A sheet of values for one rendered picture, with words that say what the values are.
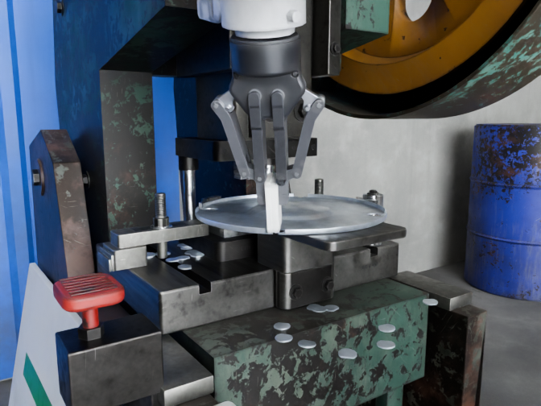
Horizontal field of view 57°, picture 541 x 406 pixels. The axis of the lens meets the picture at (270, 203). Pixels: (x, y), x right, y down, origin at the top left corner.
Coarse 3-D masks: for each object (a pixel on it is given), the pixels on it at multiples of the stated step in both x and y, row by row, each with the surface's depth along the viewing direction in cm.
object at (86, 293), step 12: (84, 276) 53; (96, 276) 52; (108, 276) 53; (60, 288) 49; (72, 288) 49; (84, 288) 49; (96, 288) 49; (108, 288) 49; (120, 288) 49; (60, 300) 47; (72, 300) 47; (84, 300) 47; (96, 300) 48; (108, 300) 48; (120, 300) 49; (72, 312) 47; (84, 312) 50; (96, 312) 51; (84, 324) 50; (96, 324) 51
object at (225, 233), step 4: (200, 204) 85; (212, 228) 83; (216, 228) 82; (220, 228) 80; (212, 232) 83; (216, 232) 82; (220, 232) 81; (224, 232) 79; (228, 232) 80; (232, 232) 80; (236, 232) 81; (240, 232) 81; (244, 232) 82; (224, 236) 80; (228, 236) 80; (232, 236) 80
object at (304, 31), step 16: (304, 32) 78; (304, 48) 79; (304, 64) 79; (208, 80) 79; (224, 80) 75; (208, 96) 79; (208, 112) 80; (240, 112) 74; (304, 112) 75; (208, 128) 80; (272, 128) 74; (288, 128) 76
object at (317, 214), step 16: (208, 208) 80; (224, 208) 80; (240, 208) 80; (256, 208) 76; (288, 208) 76; (304, 208) 76; (320, 208) 76; (336, 208) 80; (352, 208) 80; (368, 208) 80; (384, 208) 76; (208, 224) 68; (224, 224) 65; (240, 224) 68; (256, 224) 68; (288, 224) 68; (304, 224) 68; (320, 224) 68; (336, 224) 68; (352, 224) 68; (368, 224) 66
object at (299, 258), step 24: (264, 240) 74; (288, 240) 70; (312, 240) 61; (336, 240) 60; (360, 240) 61; (384, 240) 64; (264, 264) 75; (288, 264) 71; (312, 264) 74; (288, 288) 72; (312, 288) 74
